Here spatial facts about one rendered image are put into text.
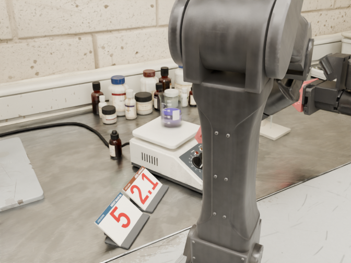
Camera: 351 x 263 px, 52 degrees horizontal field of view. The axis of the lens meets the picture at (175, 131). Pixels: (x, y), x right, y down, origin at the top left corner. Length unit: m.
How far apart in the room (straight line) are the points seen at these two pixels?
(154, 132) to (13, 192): 0.31
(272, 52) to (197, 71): 0.06
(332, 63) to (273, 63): 0.60
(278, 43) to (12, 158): 0.76
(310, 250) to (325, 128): 0.51
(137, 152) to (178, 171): 0.11
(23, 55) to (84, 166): 0.42
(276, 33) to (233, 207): 0.18
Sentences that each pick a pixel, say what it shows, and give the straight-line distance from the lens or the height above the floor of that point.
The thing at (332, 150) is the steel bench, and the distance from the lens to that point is 0.99.
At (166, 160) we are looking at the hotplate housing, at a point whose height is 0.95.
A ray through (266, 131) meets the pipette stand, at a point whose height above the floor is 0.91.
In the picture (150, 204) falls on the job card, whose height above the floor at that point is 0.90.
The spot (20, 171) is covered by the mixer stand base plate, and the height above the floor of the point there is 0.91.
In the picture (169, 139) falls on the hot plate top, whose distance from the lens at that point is 0.77.
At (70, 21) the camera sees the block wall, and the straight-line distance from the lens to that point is 1.15.
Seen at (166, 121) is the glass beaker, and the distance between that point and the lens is 0.80.
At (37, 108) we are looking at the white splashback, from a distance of 1.14.
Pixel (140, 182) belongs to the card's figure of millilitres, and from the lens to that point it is 0.73.
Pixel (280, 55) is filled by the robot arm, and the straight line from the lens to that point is 0.28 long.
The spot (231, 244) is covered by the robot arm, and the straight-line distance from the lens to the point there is 0.41.
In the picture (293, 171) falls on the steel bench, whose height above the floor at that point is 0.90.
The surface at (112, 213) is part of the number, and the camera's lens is 0.66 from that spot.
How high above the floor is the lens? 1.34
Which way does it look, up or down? 26 degrees down
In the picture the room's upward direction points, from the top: straight up
